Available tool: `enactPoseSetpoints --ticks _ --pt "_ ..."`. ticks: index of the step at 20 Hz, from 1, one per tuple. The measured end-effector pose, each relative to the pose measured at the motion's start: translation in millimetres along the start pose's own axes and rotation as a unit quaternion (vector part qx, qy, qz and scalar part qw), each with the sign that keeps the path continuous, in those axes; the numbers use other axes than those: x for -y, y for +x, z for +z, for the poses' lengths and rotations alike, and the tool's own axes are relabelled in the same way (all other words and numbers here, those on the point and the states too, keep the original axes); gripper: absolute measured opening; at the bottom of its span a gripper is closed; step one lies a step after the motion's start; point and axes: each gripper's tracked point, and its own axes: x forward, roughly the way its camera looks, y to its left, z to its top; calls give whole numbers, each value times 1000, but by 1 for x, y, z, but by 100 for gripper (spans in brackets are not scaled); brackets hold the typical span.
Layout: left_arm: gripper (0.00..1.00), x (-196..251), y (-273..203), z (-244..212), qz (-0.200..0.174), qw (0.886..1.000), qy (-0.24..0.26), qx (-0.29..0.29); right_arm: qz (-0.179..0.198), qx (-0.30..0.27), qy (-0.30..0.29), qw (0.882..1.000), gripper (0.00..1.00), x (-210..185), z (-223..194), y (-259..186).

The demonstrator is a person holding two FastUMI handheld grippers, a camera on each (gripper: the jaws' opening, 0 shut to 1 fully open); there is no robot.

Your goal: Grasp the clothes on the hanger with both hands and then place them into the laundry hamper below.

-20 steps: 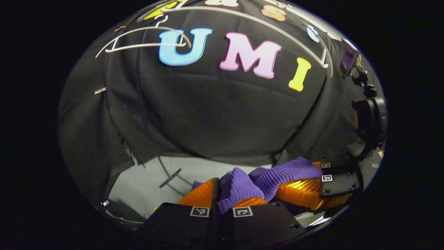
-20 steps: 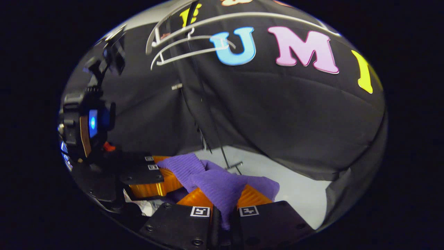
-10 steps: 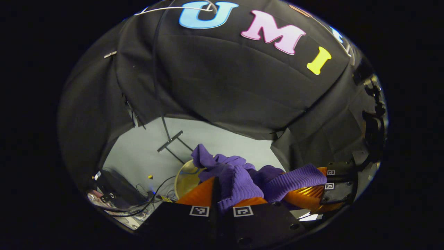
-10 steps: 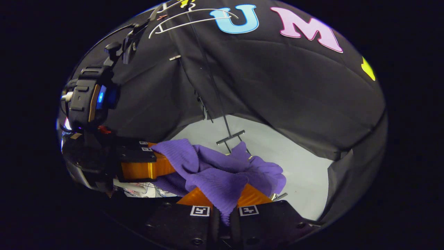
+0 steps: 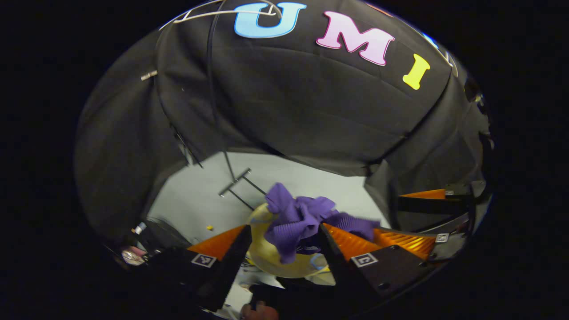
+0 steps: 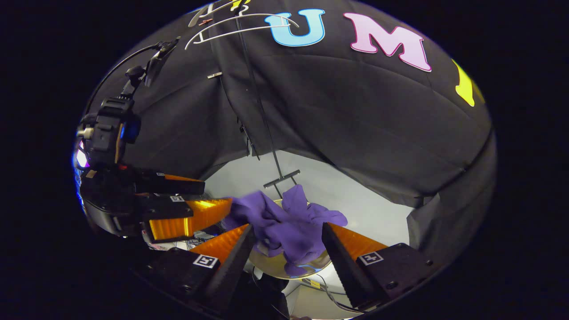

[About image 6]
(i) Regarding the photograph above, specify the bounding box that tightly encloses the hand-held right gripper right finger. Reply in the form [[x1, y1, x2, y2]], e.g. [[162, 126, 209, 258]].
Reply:
[[321, 222, 435, 312]]

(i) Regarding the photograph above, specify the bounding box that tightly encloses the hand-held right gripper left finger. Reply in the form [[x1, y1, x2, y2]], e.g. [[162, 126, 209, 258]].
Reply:
[[147, 224, 257, 314]]

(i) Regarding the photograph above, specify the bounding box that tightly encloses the purple knit jacket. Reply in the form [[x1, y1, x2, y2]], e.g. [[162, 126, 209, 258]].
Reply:
[[221, 184, 349, 277]]

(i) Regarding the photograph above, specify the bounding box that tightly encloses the black clothes rack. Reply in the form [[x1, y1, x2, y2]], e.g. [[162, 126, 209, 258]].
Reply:
[[231, 0, 301, 199]]

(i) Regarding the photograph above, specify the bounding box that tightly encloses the black backdrop cloth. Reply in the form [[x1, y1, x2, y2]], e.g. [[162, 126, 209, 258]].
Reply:
[[82, 0, 497, 267]]

